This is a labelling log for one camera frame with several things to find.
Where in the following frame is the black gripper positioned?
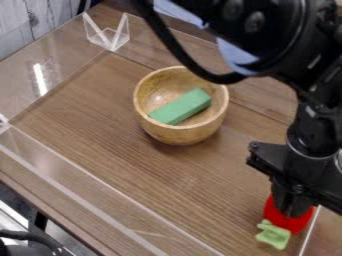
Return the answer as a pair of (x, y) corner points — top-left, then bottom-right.
(246, 141), (342, 218)

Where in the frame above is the red plush strawberry fruit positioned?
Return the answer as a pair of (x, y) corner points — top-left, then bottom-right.
(255, 196), (316, 251)

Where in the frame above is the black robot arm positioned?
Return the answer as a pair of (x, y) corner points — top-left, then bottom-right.
(171, 0), (342, 217)

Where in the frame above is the green rectangular block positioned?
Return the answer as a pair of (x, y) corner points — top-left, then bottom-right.
(149, 88), (213, 125)

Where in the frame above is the wooden bowl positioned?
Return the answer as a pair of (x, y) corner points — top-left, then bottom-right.
(132, 66), (230, 145)

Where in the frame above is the black table frame leg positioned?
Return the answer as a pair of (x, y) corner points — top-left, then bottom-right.
(27, 209), (78, 256)

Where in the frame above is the clear acrylic front wall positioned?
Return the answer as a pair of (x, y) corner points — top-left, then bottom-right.
(0, 116), (223, 256)

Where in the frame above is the clear acrylic corner bracket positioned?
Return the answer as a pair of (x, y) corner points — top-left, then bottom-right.
(82, 12), (130, 52)

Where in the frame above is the black cable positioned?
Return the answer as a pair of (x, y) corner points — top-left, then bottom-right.
(132, 0), (247, 86)

